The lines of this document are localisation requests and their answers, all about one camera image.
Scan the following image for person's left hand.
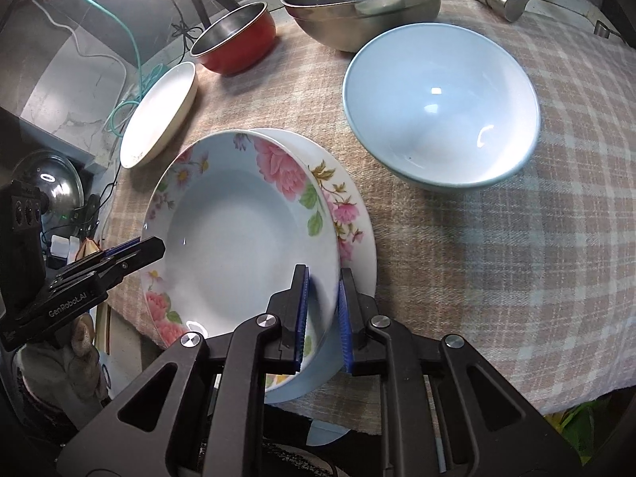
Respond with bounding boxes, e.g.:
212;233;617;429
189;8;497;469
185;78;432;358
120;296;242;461
67;315;103;376

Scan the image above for black cable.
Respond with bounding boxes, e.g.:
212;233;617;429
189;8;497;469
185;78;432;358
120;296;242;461
171;21;200;56

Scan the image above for deep floral plate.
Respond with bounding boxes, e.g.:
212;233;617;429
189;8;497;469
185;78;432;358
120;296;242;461
140;129;343;404

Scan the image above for flat floral plate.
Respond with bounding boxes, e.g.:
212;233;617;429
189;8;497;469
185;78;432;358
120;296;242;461
253;128;377;304

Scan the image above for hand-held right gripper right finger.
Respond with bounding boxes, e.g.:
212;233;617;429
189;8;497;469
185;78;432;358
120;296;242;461
338;268;582;477

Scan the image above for light blue bowl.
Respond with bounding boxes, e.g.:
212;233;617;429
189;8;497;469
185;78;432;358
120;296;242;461
342;22;541;190

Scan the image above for checkered tablecloth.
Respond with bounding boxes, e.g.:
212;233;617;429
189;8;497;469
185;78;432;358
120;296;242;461
94;0;636;438

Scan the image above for steel soap dispenser pump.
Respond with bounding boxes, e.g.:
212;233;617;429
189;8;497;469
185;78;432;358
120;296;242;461
593;21;628;43

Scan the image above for cream plate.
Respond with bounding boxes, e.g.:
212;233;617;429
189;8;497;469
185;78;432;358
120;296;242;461
119;61;198;170

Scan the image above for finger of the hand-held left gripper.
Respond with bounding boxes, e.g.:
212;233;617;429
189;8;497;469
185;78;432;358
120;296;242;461
64;238;145;271
47;237;167;306

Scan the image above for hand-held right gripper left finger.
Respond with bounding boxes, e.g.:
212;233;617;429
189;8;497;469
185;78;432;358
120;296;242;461
57;264;311;477

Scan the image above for steel pot lid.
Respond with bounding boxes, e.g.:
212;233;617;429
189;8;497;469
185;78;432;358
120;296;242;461
12;151;85;232

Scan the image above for green cable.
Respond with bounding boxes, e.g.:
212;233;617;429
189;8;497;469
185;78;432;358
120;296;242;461
52;0;167;137

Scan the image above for small white box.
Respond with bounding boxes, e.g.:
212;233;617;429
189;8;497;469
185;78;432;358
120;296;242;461
48;236;83;260

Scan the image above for white cable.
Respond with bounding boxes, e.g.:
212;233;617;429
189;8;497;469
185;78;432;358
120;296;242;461
30;0;131;103

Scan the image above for light blue dish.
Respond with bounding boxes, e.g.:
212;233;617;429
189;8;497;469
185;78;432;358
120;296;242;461
305;420;349;449

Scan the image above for green yellow bag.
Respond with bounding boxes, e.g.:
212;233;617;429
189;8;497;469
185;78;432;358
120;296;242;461
544;397;612;440

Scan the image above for red pot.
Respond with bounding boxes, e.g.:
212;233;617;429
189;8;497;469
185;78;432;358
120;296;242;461
190;1;276;76

